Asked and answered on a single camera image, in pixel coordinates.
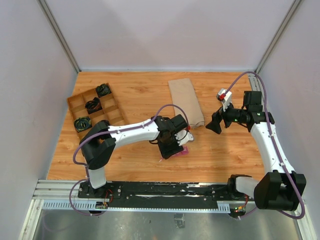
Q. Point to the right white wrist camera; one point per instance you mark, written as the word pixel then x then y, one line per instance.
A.
pixel 225 97

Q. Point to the grey slotted cable duct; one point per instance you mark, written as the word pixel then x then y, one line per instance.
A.
pixel 132 205

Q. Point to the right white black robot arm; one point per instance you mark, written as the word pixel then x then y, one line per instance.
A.
pixel 281 187

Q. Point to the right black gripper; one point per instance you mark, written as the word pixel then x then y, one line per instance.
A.
pixel 217 117

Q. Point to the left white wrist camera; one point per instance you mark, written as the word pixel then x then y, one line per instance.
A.
pixel 184 136

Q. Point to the pink weekly pill organizer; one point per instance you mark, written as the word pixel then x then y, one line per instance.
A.
pixel 185 151

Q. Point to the left aluminium frame post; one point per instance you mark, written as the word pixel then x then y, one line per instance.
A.
pixel 43 4

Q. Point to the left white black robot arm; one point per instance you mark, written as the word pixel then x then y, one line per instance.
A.
pixel 99 143

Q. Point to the aluminium frame post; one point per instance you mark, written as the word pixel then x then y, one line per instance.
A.
pixel 43 4
pixel 293 9

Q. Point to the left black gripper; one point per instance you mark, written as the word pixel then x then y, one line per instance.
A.
pixel 167 152

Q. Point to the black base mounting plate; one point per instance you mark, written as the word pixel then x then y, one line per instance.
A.
pixel 167 192

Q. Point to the right aluminium frame post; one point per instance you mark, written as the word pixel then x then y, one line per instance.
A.
pixel 293 9

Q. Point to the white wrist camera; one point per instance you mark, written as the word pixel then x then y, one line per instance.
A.
pixel 225 97
pixel 184 136

